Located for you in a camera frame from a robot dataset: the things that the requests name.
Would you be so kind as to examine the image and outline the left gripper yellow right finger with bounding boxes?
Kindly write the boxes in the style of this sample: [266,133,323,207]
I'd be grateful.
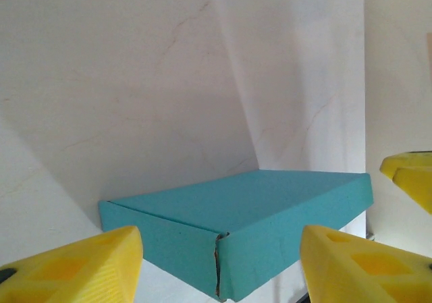
[299,224,432,303]

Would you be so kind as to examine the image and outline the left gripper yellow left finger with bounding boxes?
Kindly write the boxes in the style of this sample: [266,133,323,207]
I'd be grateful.
[0,225,144,303]

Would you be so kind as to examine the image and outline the teal white paper box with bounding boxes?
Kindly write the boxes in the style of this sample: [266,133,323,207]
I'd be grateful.
[98,169,375,302]

